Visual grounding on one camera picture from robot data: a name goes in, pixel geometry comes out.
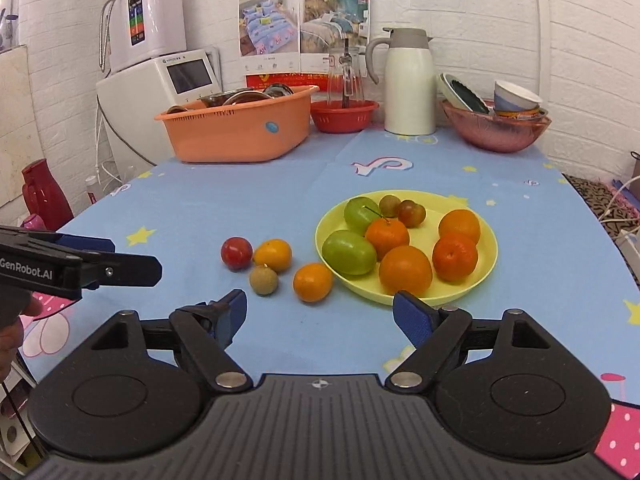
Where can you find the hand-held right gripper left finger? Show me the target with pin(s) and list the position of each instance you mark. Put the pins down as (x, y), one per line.
(232, 317)

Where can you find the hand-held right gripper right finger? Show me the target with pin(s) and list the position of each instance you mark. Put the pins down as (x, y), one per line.
(410, 317)

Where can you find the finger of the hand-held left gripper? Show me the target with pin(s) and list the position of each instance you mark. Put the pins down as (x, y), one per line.
(85, 242)
(130, 270)

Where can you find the large orange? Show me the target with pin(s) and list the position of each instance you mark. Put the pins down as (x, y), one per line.
(405, 270)

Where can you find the small tan longan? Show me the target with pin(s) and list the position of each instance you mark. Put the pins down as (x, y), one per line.
(263, 280)

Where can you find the small orange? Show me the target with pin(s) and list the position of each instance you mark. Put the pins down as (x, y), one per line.
(272, 255)
(312, 282)

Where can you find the deep orange tangerine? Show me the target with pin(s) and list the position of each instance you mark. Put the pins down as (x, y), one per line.
(455, 257)

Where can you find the tangerine with stem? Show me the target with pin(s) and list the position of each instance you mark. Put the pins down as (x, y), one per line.
(386, 237)

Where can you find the medium orange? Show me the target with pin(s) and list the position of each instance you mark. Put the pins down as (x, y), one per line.
(459, 226)

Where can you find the mottled red plum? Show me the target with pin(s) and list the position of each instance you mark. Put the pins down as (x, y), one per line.
(411, 212)

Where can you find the brownish green plum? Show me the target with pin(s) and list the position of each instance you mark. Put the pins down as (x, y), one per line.
(389, 205)

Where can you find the yellow plastic plate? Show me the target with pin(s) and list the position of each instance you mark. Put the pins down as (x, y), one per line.
(432, 205)

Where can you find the person's left hand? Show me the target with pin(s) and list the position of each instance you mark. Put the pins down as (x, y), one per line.
(12, 340)

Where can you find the clear plastic bottle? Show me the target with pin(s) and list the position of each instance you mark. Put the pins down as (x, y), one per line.
(92, 187)

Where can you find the red thermos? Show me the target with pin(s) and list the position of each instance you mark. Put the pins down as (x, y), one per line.
(45, 200)

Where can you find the blue printed tablecloth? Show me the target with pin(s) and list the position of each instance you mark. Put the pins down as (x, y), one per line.
(200, 200)

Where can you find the beige board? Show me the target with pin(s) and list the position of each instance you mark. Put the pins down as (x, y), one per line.
(12, 125)

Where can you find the white appliance with screen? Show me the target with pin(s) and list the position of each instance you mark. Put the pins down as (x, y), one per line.
(130, 110)

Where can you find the orange plastic basin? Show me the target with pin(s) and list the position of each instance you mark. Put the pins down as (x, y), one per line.
(225, 135)

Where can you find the copper pink bowl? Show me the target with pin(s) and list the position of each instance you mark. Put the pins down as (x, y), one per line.
(495, 132)

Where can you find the steel bowl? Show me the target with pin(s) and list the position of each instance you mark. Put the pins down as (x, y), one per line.
(240, 97)

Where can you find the red plastic basket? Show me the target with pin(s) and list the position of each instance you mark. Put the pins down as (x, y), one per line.
(342, 120)

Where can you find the leopard print cloth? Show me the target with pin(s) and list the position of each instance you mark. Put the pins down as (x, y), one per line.
(590, 195)

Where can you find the white thermos jug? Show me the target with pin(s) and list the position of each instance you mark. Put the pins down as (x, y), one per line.
(410, 90)

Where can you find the white bowl dark inside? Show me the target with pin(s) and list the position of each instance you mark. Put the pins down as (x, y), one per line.
(465, 95)

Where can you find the patterned bowl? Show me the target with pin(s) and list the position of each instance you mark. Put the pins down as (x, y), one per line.
(520, 115)

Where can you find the white power strip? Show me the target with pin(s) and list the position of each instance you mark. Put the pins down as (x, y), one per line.
(631, 250)

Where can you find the steel lid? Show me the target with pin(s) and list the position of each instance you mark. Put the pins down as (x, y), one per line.
(278, 90)

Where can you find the white water purifier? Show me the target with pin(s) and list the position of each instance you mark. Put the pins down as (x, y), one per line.
(155, 20)

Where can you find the blue and white bowl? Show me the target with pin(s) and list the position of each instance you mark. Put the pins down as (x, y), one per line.
(515, 97)

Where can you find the glass pitcher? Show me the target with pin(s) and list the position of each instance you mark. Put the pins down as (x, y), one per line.
(345, 80)

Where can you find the cardboard box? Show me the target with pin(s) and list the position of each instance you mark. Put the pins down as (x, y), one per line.
(636, 165)

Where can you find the red wall poster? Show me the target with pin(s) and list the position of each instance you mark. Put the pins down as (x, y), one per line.
(270, 81)

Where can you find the bedding wall poster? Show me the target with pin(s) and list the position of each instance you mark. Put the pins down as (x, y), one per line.
(270, 20)

